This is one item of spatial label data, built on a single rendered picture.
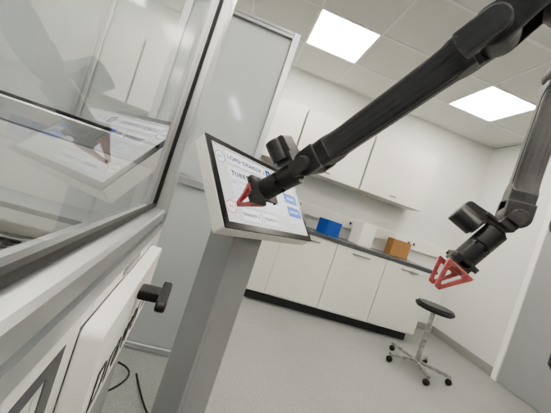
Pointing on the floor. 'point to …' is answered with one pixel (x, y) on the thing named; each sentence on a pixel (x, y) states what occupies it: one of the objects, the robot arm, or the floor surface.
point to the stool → (425, 341)
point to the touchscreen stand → (207, 324)
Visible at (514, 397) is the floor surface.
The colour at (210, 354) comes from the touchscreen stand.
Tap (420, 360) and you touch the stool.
